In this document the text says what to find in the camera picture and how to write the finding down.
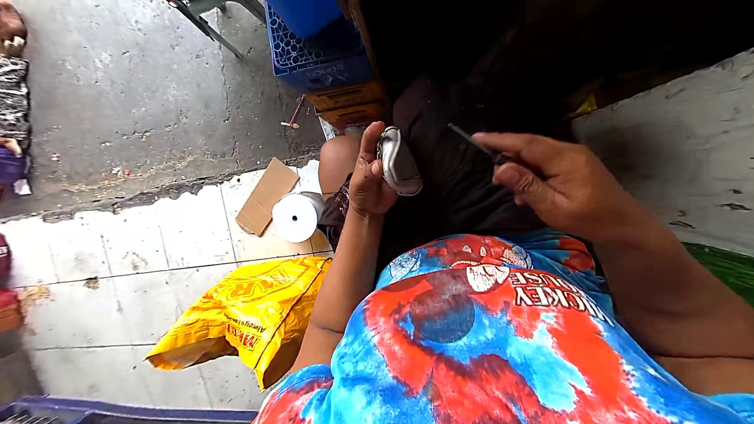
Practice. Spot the yellow plastic bag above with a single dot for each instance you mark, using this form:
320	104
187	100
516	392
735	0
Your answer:
253	312

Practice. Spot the person's left fingers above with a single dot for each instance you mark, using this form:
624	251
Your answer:
369	144

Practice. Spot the grey chair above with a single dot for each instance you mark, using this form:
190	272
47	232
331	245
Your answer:
203	25

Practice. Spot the purple object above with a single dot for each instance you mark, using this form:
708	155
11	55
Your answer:
10	168

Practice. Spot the brown cardboard piece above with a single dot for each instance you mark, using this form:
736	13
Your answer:
266	197

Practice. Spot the person's left hand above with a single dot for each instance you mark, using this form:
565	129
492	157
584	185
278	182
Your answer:
372	197

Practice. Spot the orange plastic crate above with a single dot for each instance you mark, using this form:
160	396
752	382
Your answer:
344	96
353	115

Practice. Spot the red object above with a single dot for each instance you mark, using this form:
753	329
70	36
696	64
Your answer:
8	306

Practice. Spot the person's legs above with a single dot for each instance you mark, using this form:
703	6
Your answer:
465	194

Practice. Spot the green sheet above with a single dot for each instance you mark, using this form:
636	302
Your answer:
724	269

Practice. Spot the dark blue plastic crate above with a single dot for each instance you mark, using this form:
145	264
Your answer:
129	412

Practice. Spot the red stick, pale end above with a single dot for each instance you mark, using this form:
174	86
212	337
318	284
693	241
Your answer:
297	110

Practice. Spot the white thread spool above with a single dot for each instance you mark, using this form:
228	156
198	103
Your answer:
294	218

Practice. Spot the person's left forearm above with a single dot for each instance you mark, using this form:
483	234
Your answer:
344	282

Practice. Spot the person's right thumb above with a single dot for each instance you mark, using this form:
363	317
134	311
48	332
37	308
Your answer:
524	181

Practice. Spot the person's body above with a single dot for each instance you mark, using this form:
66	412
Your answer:
471	341

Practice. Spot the small white shoe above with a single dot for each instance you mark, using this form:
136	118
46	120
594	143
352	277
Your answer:
393	158

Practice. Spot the person's right index finger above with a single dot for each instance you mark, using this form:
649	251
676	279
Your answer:
518	143

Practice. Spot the blue plastic container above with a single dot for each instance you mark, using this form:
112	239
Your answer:
303	13

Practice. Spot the person's right hand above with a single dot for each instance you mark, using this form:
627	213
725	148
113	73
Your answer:
565	182

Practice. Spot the person's right forearm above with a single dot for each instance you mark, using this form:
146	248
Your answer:
671	294

